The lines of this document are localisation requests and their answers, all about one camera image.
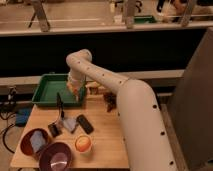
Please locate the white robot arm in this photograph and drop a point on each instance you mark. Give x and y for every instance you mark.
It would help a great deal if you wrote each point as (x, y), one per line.
(146, 140)

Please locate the blue cloth in bowl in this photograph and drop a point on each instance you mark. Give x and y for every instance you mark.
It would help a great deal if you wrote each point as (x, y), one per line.
(37, 141)

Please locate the green plastic tray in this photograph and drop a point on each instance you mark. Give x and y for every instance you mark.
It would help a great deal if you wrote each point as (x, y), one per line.
(52, 84)

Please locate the purple bowl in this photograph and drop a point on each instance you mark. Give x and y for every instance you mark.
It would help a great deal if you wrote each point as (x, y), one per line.
(56, 157)

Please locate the grey folded cloth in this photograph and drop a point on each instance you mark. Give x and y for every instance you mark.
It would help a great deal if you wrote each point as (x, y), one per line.
(70, 124)

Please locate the black handled brush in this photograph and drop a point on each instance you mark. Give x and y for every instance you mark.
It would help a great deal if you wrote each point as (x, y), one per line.
(56, 126)

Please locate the blue box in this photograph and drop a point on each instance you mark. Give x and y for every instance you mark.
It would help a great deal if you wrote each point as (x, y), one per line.
(22, 116)

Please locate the black remote control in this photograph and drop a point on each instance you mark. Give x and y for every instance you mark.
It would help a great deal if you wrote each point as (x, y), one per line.
(85, 124)

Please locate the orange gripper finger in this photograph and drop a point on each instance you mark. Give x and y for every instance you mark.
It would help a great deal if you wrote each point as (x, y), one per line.
(76, 93)

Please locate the small yellow brown object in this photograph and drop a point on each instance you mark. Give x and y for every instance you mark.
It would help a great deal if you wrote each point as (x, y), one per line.
(93, 87)

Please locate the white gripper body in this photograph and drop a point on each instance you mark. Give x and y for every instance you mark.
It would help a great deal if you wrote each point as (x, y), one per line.
(74, 83)

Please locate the orange ball in cup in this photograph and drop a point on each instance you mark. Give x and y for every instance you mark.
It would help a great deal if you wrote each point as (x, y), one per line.
(83, 144)

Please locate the dark red bowl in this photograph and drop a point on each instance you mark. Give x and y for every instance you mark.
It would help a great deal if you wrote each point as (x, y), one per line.
(26, 147)

